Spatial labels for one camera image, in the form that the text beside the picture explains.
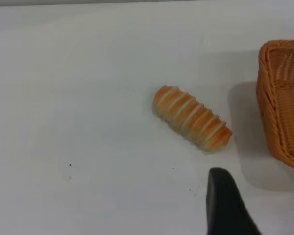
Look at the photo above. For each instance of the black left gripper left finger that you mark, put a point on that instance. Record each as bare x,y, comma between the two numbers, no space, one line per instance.
223,208

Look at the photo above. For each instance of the yellow woven wicker basket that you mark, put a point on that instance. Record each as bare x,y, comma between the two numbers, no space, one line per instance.
284,98

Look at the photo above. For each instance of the orange striped bread roll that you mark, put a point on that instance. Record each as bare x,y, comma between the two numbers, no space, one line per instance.
192,118

